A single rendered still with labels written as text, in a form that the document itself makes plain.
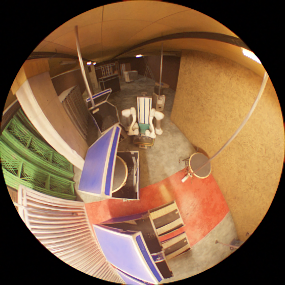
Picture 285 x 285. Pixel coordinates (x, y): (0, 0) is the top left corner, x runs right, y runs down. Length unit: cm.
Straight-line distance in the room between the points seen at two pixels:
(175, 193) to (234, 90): 310
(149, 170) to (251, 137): 301
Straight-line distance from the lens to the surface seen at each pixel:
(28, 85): 158
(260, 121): 249
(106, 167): 102
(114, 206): 277
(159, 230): 267
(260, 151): 265
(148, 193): 265
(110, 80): 733
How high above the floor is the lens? 263
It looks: 53 degrees down
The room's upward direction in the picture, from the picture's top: 1 degrees counter-clockwise
